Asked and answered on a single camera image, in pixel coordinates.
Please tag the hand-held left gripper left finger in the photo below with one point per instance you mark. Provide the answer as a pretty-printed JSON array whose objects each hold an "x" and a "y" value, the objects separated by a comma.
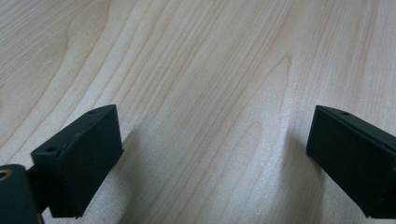
[{"x": 84, "y": 155}]

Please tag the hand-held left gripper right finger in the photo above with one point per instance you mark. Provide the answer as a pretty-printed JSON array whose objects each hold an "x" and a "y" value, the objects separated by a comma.
[{"x": 351, "y": 155}]

